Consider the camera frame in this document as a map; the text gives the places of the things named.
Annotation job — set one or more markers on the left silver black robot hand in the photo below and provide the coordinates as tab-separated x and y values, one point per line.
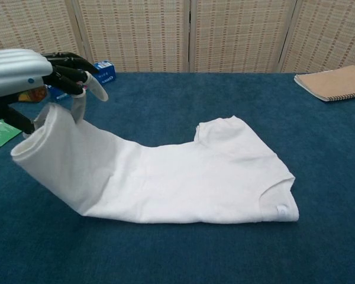
12	68

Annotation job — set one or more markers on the white T-shirt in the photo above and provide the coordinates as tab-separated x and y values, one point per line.
180	183

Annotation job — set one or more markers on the yellow label tea bottle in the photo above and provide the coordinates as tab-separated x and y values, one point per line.
37	94

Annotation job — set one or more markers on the woven folding screen panel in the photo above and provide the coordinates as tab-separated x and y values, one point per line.
331	32
26	26
242	35
133	35

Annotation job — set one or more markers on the green sachet packet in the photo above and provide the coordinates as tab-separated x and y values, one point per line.
0	134

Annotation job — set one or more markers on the blue Oreo cookie box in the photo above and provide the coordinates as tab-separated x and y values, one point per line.
106	77

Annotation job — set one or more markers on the brown spiral notebook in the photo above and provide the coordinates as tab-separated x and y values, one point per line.
334	83

